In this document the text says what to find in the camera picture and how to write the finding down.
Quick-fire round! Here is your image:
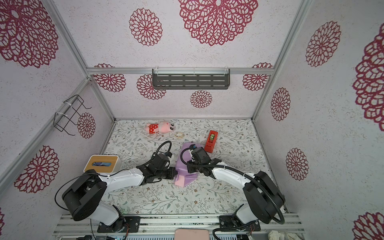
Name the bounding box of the pink wrapping paper sheet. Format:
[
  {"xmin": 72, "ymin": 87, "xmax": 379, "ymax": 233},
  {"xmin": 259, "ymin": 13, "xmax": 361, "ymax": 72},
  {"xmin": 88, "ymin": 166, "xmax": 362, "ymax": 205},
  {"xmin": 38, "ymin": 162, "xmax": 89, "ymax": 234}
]
[{"xmin": 175, "ymin": 142, "xmax": 199, "ymax": 188}]

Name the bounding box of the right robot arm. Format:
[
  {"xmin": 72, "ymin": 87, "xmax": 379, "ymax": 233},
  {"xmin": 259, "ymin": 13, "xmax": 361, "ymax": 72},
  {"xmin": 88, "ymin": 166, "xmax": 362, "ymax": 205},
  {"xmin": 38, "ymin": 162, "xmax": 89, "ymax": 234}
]
[{"xmin": 180, "ymin": 145, "xmax": 286, "ymax": 240}]

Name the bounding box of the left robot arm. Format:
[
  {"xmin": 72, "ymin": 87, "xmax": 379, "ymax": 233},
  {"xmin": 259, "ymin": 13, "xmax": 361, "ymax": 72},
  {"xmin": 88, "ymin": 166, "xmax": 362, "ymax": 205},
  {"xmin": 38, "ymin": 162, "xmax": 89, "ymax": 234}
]
[{"xmin": 62, "ymin": 151, "xmax": 177, "ymax": 232}]

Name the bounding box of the white tissue box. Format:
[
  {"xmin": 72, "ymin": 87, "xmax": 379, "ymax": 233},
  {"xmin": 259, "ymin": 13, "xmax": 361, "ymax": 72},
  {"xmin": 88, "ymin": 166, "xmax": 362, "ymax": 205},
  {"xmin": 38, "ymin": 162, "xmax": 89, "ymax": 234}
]
[{"xmin": 84, "ymin": 155, "xmax": 122, "ymax": 174}]

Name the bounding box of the red tape dispenser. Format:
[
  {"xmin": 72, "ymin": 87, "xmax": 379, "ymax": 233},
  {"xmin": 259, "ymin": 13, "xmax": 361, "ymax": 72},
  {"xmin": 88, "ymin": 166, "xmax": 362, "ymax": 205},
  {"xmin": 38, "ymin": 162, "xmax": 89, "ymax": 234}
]
[{"xmin": 204, "ymin": 130, "xmax": 218, "ymax": 153}]

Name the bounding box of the clear tape roll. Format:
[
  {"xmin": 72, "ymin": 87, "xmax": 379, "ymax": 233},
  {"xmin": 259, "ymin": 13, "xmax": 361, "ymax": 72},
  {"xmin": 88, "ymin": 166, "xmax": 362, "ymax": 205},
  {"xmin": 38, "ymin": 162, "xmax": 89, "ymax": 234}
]
[{"xmin": 175, "ymin": 132, "xmax": 185, "ymax": 139}]

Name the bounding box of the pink plush toy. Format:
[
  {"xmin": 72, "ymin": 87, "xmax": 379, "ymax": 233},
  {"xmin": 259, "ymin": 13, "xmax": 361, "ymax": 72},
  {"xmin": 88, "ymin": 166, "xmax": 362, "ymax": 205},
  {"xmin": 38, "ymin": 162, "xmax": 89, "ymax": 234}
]
[{"xmin": 145, "ymin": 122, "xmax": 175, "ymax": 134}]

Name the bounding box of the white cloth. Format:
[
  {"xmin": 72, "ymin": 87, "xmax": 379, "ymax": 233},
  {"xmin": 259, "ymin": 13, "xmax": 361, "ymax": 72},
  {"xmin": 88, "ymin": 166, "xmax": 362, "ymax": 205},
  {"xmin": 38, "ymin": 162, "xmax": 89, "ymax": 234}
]
[{"xmin": 268, "ymin": 230, "xmax": 303, "ymax": 240}]

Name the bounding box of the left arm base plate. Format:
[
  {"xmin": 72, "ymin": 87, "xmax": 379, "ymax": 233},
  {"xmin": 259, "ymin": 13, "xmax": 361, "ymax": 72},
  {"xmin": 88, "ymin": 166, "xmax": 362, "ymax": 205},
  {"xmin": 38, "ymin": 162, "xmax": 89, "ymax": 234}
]
[{"xmin": 97, "ymin": 216, "xmax": 141, "ymax": 234}]

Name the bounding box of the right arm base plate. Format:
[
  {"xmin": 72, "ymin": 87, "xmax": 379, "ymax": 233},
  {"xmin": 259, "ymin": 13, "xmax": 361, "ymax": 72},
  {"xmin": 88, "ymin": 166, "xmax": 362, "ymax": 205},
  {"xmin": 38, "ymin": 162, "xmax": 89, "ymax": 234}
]
[{"xmin": 219, "ymin": 215, "xmax": 261, "ymax": 232}]

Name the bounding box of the grey wall shelf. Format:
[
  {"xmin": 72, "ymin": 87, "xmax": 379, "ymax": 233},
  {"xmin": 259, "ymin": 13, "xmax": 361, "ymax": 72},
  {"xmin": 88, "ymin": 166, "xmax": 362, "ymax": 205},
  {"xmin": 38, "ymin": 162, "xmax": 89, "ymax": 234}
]
[{"xmin": 152, "ymin": 68, "xmax": 231, "ymax": 90}]

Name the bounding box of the black wire wall rack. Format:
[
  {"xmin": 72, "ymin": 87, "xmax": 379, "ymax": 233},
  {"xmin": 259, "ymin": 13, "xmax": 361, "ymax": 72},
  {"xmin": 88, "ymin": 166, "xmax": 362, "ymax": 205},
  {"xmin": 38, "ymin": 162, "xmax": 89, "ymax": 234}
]
[{"xmin": 53, "ymin": 95, "xmax": 92, "ymax": 136}]

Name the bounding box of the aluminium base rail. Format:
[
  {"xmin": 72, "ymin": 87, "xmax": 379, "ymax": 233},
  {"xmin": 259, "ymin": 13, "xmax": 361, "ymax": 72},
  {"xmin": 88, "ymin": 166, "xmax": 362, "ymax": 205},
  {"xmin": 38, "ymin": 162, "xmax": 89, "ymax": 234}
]
[{"xmin": 52, "ymin": 214, "xmax": 306, "ymax": 237}]

